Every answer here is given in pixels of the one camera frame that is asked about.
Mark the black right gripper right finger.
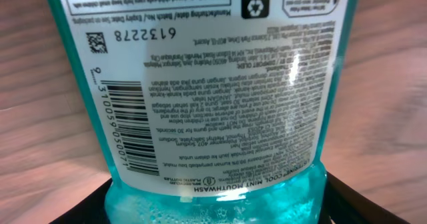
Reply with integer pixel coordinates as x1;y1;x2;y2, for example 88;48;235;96
318;172;409;224

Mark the blue mouthwash bottle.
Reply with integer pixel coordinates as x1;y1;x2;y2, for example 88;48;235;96
48;0;358;223

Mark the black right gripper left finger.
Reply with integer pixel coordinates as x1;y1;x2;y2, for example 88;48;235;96
49;179;112;224

